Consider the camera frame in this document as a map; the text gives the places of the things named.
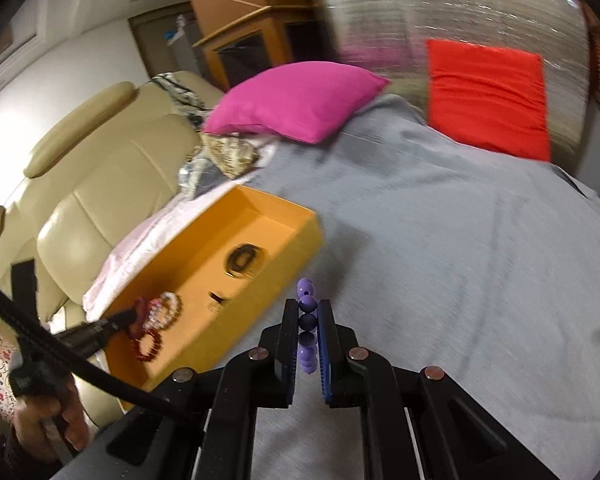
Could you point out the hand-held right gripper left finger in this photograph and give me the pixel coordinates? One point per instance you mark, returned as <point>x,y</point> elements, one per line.
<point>291,365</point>

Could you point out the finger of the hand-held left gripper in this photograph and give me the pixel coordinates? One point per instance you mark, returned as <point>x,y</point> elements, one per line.
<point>122,321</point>

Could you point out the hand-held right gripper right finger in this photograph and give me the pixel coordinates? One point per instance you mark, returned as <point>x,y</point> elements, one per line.
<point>325,370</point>

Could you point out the orange cardboard box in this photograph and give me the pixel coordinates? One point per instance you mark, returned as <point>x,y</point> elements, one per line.
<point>260,230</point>

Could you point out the person's left forearm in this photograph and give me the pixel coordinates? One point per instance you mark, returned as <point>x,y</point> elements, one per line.
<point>10,455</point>

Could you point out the person's left hand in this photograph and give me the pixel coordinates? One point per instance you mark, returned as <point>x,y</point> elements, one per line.
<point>35,425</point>

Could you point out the pink sheet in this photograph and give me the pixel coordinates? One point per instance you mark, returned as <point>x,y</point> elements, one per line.
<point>140,245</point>

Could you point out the beige leather sofa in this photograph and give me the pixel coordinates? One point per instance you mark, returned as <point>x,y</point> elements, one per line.
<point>105,185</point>

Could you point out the silvery plastic bag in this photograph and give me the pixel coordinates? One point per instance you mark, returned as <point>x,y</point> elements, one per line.
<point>195,177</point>

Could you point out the grey blanket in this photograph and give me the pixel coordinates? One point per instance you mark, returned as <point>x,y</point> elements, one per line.
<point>455,260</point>

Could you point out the leopard print cloth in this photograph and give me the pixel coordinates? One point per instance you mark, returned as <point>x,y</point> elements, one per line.
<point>230,155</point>

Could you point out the black and white patterned cloth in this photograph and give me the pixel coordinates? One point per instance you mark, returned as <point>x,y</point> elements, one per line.
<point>180,95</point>

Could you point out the magenta pillow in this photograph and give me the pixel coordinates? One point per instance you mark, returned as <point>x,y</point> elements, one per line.
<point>290,100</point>

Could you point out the brown door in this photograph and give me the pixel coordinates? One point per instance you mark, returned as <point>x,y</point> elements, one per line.
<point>155,55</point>

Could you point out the red pillow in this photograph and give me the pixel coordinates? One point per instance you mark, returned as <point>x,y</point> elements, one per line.
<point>485,95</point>

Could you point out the silver quilted headboard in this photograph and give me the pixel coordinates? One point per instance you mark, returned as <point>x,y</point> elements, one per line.
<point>405,10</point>

